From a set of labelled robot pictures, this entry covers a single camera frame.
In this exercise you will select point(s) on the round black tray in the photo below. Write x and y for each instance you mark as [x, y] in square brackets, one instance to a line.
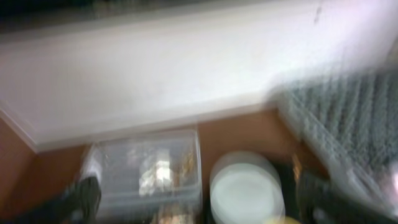
[288, 183]

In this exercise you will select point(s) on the pink cup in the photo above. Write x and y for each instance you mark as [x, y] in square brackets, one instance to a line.
[391, 182]

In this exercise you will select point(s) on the yellow bowl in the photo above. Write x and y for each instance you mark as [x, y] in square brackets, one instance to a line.
[282, 220]

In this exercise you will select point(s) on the food scraps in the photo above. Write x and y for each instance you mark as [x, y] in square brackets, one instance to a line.
[171, 217]

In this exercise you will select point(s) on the gold snack wrapper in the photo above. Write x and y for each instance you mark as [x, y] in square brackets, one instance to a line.
[187, 166]

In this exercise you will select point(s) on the grey dishwasher rack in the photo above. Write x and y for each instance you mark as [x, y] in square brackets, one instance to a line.
[350, 122]

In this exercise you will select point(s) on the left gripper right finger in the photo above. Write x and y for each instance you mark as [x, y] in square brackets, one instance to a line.
[319, 202]

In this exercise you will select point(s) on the white tissue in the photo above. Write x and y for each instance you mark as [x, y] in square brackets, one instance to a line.
[156, 174]

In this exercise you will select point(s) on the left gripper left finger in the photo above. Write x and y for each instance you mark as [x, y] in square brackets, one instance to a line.
[78, 203]

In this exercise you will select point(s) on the right wooden chopstick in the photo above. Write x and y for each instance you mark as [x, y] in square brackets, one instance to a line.
[296, 167]

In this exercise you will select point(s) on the clear plastic bin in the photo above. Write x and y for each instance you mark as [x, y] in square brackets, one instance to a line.
[116, 163]

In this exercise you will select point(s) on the grey plate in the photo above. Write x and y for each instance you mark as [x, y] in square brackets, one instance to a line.
[245, 188]

